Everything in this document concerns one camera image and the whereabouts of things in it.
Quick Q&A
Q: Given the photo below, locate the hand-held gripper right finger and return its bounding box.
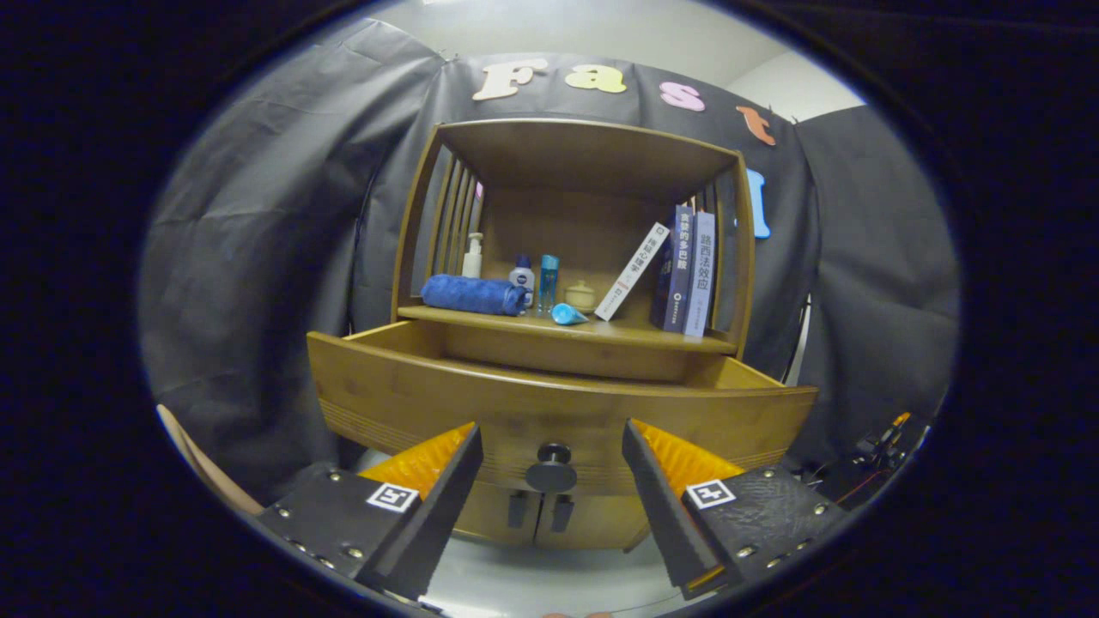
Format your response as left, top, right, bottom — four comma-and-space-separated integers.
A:
621, 419, 853, 601

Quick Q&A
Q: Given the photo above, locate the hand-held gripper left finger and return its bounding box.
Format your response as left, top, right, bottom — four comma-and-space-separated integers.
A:
256, 421, 484, 602

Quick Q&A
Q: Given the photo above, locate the wooden drawer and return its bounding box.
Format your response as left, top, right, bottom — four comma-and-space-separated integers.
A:
307, 319, 819, 497

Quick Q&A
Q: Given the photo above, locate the wooden cabinet door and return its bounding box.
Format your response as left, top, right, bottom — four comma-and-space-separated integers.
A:
455, 489, 543, 548
534, 494, 653, 552

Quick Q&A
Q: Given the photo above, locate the wooden countertop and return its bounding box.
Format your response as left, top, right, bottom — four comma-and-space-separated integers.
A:
397, 305, 739, 354

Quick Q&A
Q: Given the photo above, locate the wooden cabinet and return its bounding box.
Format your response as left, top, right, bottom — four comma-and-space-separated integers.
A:
391, 118, 756, 552

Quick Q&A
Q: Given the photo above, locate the black and orange tool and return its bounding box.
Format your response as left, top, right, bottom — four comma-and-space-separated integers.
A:
850, 412, 932, 507

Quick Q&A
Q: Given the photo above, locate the blue folded towel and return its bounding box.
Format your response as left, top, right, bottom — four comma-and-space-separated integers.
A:
420, 274, 529, 317

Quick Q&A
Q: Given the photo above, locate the dark blue book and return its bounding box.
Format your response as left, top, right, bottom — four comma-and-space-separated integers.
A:
650, 204, 695, 335

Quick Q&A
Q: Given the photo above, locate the pale purple book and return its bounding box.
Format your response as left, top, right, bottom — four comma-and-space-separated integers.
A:
683, 211, 716, 338

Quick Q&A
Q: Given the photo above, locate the beige curved chair part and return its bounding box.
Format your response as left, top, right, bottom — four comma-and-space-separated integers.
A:
156, 403, 263, 516

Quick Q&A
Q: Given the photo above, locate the white book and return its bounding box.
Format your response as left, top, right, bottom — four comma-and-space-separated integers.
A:
594, 222, 671, 323

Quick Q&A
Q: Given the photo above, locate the white bottle with blue cap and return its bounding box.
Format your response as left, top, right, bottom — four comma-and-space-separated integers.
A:
509, 254, 536, 310

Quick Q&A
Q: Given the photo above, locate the clear blue bottle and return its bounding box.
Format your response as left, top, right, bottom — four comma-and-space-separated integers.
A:
538, 254, 560, 317

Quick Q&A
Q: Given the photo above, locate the black backdrop cloth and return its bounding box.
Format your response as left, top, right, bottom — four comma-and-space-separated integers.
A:
137, 17, 961, 507

